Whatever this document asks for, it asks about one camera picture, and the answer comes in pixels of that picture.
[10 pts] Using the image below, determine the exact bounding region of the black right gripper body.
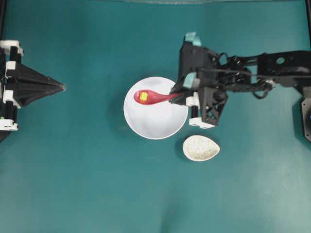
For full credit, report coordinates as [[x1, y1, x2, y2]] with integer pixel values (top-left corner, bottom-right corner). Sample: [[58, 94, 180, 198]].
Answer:
[[179, 32, 228, 128]]

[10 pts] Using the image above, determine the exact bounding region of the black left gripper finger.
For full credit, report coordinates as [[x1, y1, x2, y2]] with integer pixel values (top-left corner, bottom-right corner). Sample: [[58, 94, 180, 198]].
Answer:
[[11, 86, 66, 108], [7, 61, 65, 89]]

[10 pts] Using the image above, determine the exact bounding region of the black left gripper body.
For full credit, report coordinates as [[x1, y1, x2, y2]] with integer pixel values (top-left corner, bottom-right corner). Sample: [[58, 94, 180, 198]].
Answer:
[[0, 40, 24, 131]]

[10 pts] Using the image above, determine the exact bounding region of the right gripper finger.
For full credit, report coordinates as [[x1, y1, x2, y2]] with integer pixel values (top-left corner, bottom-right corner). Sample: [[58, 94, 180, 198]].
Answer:
[[170, 72, 194, 94], [169, 96, 186, 106]]

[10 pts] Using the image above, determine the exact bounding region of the red plastic spoon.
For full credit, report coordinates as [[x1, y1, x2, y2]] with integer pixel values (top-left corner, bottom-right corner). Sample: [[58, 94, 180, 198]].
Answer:
[[133, 90, 182, 105]]

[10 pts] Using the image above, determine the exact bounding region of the yellow hexagonal prism block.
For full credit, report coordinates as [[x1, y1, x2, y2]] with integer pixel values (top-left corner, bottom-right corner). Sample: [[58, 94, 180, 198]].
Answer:
[[139, 92, 148, 102]]

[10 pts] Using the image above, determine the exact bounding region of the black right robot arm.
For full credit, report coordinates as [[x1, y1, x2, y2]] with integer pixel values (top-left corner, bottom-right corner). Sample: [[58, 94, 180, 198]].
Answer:
[[0, 32, 311, 138]]

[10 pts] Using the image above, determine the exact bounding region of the white round bowl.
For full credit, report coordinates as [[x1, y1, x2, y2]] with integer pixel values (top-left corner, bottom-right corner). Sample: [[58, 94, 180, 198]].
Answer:
[[123, 77, 189, 140]]

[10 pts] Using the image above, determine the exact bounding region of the speckled egg-shaped dish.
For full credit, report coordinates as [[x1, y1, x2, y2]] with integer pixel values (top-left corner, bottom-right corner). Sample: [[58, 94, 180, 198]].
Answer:
[[182, 135, 220, 162]]

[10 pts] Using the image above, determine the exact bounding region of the green table mat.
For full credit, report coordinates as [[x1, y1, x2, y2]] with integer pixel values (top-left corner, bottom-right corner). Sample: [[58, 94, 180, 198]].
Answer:
[[0, 0, 311, 233]]

